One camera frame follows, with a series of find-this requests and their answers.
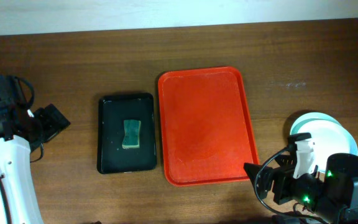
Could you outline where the light blue plate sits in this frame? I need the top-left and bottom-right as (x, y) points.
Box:
(290, 118), (358, 173)

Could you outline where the red plastic tray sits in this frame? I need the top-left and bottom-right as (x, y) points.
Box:
(158, 67), (259, 187)

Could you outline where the black rectangular tray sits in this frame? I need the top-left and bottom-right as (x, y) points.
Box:
(97, 93), (157, 174)

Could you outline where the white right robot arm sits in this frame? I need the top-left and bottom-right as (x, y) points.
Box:
(244, 152), (358, 223)

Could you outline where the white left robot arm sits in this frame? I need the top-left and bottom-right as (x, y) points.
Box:
(0, 104), (70, 223)

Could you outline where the green yellow sponge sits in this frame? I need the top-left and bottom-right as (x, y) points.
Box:
(122, 119), (141, 149)

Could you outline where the light green plate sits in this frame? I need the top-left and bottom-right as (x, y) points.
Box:
(290, 112), (341, 134)

